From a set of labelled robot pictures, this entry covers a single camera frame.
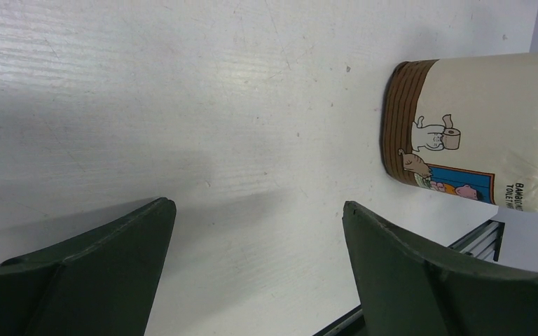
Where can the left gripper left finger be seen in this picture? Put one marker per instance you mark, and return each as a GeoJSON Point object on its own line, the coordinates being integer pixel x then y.
{"type": "Point", "coordinates": [101, 282]}

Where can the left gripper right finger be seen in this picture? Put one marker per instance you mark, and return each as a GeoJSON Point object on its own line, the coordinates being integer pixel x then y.
{"type": "Point", "coordinates": [409, 285]}

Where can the beige brown paper roll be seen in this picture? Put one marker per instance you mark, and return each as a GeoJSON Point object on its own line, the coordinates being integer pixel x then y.
{"type": "Point", "coordinates": [466, 127]}

